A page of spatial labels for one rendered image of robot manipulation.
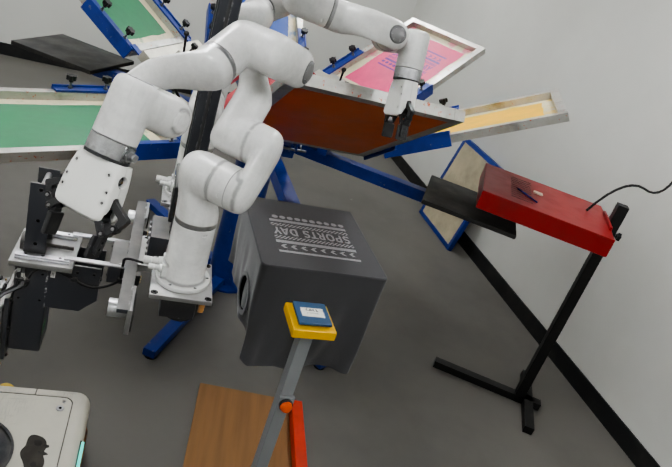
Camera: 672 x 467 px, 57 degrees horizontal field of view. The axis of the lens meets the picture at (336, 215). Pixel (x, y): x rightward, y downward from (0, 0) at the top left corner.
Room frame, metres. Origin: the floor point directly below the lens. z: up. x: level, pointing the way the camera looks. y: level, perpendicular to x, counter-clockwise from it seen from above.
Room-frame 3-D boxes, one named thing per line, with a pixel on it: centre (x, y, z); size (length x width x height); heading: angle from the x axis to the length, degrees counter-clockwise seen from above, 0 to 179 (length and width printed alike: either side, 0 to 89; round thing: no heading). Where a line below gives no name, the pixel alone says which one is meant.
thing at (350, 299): (1.81, -0.03, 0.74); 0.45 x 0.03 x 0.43; 113
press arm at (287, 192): (2.48, 0.25, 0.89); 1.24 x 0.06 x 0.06; 23
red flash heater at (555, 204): (2.87, -0.92, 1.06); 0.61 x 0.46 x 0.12; 83
